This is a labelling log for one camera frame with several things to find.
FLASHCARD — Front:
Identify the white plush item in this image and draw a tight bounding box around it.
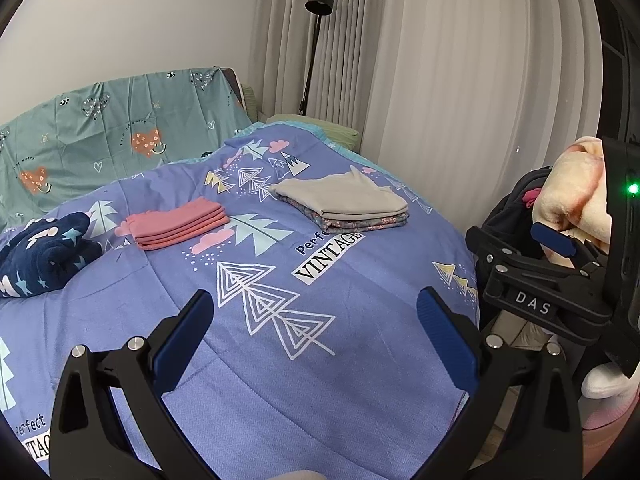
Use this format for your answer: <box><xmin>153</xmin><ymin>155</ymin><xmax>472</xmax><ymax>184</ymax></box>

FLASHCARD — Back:
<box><xmin>582</xmin><ymin>360</ymin><xmax>640</xmax><ymax>401</ymax></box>

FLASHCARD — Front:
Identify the black floor lamp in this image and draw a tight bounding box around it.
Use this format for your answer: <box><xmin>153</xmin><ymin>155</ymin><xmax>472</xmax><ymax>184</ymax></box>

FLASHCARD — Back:
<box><xmin>298</xmin><ymin>0</ymin><xmax>335</xmax><ymax>117</ymax></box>

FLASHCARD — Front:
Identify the dark clothing pile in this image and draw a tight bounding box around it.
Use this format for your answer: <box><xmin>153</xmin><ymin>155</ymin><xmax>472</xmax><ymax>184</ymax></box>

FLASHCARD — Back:
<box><xmin>480</xmin><ymin>165</ymin><xmax>556</xmax><ymax>261</ymax></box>

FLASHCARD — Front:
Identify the purple printed bed cover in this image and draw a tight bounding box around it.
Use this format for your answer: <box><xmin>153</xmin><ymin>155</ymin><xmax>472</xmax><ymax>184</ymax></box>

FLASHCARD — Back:
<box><xmin>0</xmin><ymin>122</ymin><xmax>484</xmax><ymax>480</ymax></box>

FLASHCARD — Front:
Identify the white curtain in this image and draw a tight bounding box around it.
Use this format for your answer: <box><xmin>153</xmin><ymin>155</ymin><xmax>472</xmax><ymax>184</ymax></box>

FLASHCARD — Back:
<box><xmin>247</xmin><ymin>0</ymin><xmax>621</xmax><ymax>243</ymax></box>

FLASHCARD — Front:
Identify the pink folded cloth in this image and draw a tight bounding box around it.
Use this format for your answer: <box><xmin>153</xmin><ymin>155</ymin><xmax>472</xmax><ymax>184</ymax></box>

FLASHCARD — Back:
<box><xmin>115</xmin><ymin>196</ymin><xmax>230</xmax><ymax>251</ymax></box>

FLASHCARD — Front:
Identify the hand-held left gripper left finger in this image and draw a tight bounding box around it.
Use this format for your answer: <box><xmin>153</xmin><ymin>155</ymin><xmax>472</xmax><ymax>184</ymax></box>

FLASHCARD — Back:
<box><xmin>48</xmin><ymin>288</ymin><xmax>216</xmax><ymax>480</ymax></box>

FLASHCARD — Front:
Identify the beige t-shirt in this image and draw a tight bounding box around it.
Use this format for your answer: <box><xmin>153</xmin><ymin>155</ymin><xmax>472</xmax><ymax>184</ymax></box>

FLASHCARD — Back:
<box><xmin>268</xmin><ymin>167</ymin><xmax>410</xmax><ymax>216</ymax></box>

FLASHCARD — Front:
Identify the teal heart print sheet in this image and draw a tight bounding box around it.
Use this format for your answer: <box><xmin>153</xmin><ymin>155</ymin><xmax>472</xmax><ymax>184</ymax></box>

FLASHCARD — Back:
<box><xmin>0</xmin><ymin>66</ymin><xmax>254</xmax><ymax>231</ymax></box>

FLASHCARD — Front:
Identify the beige cloth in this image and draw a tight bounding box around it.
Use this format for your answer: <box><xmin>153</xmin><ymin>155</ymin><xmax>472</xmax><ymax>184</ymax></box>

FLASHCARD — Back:
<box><xmin>487</xmin><ymin>310</ymin><xmax>568</xmax><ymax>361</ymax></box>

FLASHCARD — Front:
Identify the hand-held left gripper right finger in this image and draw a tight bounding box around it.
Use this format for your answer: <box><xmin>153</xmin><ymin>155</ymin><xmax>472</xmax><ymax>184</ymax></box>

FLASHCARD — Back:
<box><xmin>416</xmin><ymin>286</ymin><xmax>585</xmax><ymax>480</ymax></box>

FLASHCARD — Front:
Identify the floral patterned cloth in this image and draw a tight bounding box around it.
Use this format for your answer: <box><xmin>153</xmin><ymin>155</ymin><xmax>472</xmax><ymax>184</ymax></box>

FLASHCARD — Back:
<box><xmin>280</xmin><ymin>195</ymin><xmax>411</xmax><ymax>234</ymax></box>

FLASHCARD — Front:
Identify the navy star print blanket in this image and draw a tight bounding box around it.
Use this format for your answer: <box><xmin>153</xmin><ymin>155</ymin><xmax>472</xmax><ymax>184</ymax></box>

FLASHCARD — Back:
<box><xmin>0</xmin><ymin>211</ymin><xmax>104</xmax><ymax>300</ymax></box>

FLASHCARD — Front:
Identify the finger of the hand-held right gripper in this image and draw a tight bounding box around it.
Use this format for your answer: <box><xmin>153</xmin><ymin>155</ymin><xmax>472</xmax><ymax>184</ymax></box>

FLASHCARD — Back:
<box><xmin>465</xmin><ymin>226</ymin><xmax>609</xmax><ymax>289</ymax></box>
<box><xmin>531</xmin><ymin>221</ymin><xmax>609</xmax><ymax>271</ymax></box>

